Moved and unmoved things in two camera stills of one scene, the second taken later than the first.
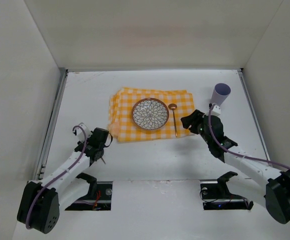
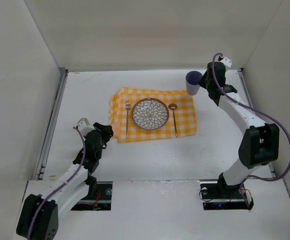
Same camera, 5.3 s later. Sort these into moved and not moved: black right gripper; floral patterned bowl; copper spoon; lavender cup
Moved: black right gripper; lavender cup
Not moved: copper spoon; floral patterned bowl
